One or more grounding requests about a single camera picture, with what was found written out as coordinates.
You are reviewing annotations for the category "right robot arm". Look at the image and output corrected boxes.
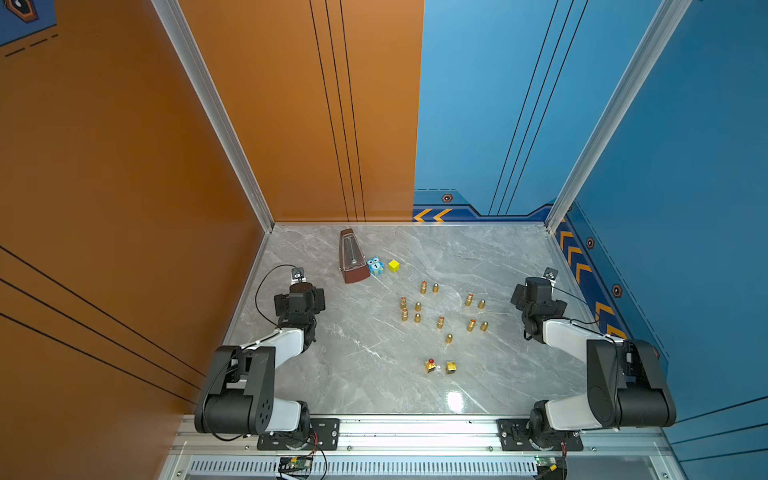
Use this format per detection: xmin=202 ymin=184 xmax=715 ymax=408
xmin=511 ymin=277 xmax=677 ymax=451

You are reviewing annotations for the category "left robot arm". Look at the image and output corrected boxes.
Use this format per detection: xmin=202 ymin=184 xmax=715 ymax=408
xmin=194 ymin=281 xmax=326 ymax=448

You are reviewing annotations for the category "dark red metronome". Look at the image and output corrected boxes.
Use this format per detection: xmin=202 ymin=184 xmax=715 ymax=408
xmin=339 ymin=228 xmax=370 ymax=284

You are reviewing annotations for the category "blue owl toy cube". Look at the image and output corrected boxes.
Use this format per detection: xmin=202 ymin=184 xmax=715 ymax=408
xmin=367 ymin=257 xmax=385 ymax=276

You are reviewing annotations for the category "left green circuit board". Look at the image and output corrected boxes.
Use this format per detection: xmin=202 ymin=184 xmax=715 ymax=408
xmin=276 ymin=455 xmax=314 ymax=480

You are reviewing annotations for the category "green circuit board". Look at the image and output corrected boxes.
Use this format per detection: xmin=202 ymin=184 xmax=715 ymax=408
xmin=533 ymin=457 xmax=568 ymax=480
xmin=276 ymin=455 xmax=314 ymax=480

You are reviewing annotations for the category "right green circuit board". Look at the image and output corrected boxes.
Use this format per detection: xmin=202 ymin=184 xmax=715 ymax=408
xmin=533 ymin=457 xmax=568 ymax=480

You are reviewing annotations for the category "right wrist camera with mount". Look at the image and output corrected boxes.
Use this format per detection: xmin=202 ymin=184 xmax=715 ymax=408
xmin=543 ymin=267 xmax=558 ymax=282

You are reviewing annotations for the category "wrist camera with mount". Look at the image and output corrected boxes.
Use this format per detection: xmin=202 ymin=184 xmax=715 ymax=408
xmin=543 ymin=267 xmax=558 ymax=282
xmin=291 ymin=267 xmax=306 ymax=285

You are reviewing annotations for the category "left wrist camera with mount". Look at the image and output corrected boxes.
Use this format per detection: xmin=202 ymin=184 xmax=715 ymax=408
xmin=291 ymin=267 xmax=306 ymax=285

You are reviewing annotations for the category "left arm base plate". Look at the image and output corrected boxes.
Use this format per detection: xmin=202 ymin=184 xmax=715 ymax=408
xmin=257 ymin=417 xmax=340 ymax=451

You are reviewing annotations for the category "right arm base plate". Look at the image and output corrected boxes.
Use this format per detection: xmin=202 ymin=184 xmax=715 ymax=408
xmin=496 ymin=418 xmax=584 ymax=453

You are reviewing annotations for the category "front aluminium rail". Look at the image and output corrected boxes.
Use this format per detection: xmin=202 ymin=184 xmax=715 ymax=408
xmin=159 ymin=414 xmax=685 ymax=479

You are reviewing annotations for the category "left aluminium corner post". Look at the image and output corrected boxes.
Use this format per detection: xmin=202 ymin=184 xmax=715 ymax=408
xmin=151 ymin=0 xmax=275 ymax=234

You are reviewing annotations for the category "aluminium corner post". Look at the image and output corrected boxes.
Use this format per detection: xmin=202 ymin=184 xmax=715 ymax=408
xmin=544 ymin=0 xmax=692 ymax=234
xmin=151 ymin=0 xmax=275 ymax=234

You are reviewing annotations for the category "right aluminium corner post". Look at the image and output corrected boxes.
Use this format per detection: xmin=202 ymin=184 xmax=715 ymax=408
xmin=544 ymin=0 xmax=692 ymax=234

